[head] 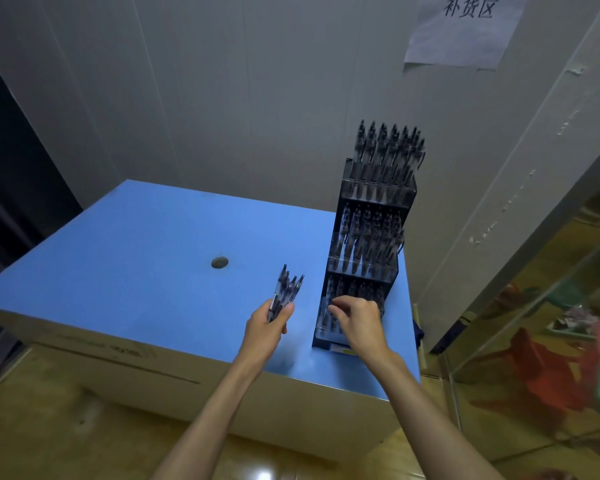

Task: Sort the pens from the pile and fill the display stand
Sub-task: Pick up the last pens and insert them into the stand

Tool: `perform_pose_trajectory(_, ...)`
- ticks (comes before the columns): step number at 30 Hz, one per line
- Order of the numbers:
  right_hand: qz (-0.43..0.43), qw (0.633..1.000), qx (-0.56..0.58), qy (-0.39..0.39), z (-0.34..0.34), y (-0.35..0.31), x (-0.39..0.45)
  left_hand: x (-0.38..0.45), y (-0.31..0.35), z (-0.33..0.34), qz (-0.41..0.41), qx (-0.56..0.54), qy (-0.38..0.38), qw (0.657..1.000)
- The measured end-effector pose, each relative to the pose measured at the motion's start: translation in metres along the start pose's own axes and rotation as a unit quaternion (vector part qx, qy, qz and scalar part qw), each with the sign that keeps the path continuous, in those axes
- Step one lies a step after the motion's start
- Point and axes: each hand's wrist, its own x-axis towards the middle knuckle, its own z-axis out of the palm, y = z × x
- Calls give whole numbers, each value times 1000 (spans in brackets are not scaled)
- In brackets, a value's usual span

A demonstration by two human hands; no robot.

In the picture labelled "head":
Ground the person's right forearm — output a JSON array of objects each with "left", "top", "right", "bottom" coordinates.
[{"left": 377, "top": 354, "right": 506, "bottom": 480}]

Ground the person's left forearm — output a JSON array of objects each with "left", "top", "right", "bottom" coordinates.
[{"left": 152, "top": 359, "right": 265, "bottom": 480}]

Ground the red plastic stool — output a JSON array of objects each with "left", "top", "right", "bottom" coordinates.
[{"left": 472, "top": 317, "right": 600, "bottom": 417}]

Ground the black shelf unit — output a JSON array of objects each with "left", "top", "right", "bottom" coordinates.
[{"left": 0, "top": 44, "right": 84, "bottom": 395}]

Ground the white paper wall sign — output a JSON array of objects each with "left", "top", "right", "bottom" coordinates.
[{"left": 403, "top": 0, "right": 532, "bottom": 71}]

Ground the cluster of grey pens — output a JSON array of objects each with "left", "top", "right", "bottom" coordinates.
[{"left": 317, "top": 119, "right": 427, "bottom": 337}]

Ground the blue table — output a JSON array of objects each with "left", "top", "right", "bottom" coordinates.
[{"left": 0, "top": 179, "right": 422, "bottom": 401}]

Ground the person's left hand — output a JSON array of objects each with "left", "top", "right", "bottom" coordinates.
[{"left": 237, "top": 298, "right": 296, "bottom": 381}]

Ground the grey retractable pen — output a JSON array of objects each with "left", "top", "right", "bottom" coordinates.
[
  {"left": 282, "top": 274, "right": 306, "bottom": 311},
  {"left": 272, "top": 272, "right": 293, "bottom": 321},
  {"left": 269, "top": 264, "right": 289, "bottom": 323},
  {"left": 277, "top": 275, "right": 299, "bottom": 315}
]

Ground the person's right hand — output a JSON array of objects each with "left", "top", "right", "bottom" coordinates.
[{"left": 327, "top": 295, "right": 406, "bottom": 375}]

